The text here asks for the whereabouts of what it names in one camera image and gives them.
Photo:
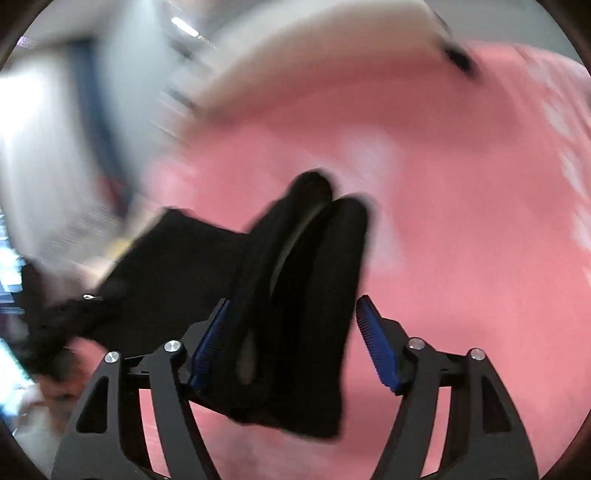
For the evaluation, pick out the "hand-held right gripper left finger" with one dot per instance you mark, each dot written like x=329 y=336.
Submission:
x=210 y=346

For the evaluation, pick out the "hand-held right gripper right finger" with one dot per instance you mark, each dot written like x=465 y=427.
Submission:
x=376 y=341

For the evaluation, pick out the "pink printed garment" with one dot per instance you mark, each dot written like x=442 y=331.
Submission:
x=461 y=230

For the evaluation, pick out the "black pants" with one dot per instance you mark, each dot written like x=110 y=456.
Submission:
x=300 y=300

